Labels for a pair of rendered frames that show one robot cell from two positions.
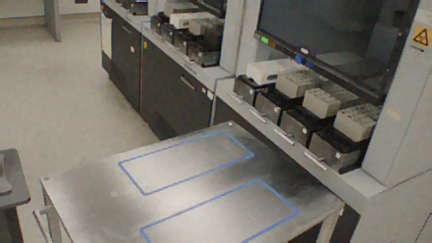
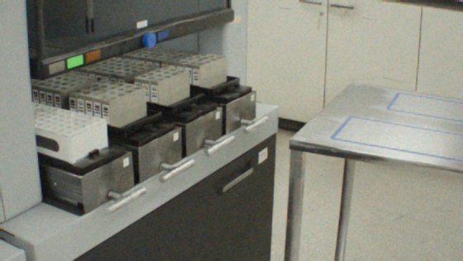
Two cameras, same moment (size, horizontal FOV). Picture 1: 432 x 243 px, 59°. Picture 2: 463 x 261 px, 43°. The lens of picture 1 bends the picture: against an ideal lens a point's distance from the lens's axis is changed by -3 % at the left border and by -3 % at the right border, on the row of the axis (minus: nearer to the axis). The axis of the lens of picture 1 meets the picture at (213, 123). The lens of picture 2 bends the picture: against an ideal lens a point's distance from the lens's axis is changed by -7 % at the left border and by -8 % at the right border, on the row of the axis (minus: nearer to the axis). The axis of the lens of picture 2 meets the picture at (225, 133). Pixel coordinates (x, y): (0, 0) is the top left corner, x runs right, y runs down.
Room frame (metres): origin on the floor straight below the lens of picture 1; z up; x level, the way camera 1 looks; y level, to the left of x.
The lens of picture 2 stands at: (1.62, 0.87, 1.23)
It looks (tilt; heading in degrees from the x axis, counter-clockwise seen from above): 20 degrees down; 246
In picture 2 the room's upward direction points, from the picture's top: straight up
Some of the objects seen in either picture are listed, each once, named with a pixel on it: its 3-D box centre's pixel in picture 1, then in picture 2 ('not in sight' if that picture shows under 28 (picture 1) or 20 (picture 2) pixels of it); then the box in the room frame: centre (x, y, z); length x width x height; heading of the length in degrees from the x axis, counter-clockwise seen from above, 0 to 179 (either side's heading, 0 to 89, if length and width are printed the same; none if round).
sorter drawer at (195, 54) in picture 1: (249, 47); not in sight; (1.92, -0.14, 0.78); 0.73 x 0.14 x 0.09; 125
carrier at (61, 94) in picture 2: (313, 81); (76, 97); (1.41, -0.37, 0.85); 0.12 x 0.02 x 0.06; 35
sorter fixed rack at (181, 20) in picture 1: (198, 20); not in sight; (2.10, 0.15, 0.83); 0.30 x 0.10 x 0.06; 125
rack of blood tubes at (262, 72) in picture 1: (282, 71); (35, 129); (1.52, -0.26, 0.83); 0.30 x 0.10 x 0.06; 125
